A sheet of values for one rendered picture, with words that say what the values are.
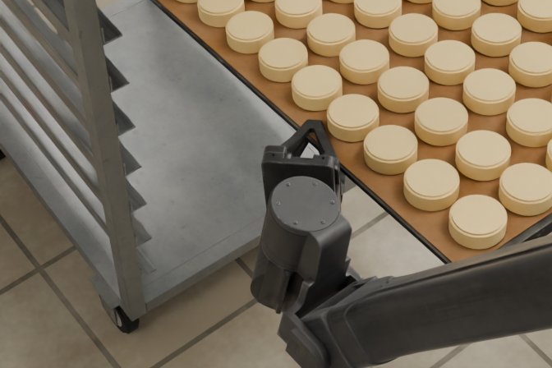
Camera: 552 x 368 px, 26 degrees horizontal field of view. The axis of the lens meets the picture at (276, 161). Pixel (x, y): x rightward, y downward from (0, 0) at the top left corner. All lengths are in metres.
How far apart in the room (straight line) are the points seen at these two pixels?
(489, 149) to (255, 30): 0.29
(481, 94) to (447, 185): 0.12
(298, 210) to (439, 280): 0.16
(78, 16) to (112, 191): 0.36
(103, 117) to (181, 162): 0.58
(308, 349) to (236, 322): 1.17
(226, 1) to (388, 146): 0.28
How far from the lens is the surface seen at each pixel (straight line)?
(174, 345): 2.14
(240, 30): 1.25
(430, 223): 1.07
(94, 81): 1.56
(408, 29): 1.23
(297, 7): 1.27
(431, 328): 0.89
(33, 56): 1.86
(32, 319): 2.20
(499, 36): 1.23
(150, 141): 2.21
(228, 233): 2.08
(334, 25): 1.24
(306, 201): 0.97
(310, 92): 1.17
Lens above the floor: 1.85
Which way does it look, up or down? 52 degrees down
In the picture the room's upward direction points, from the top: straight up
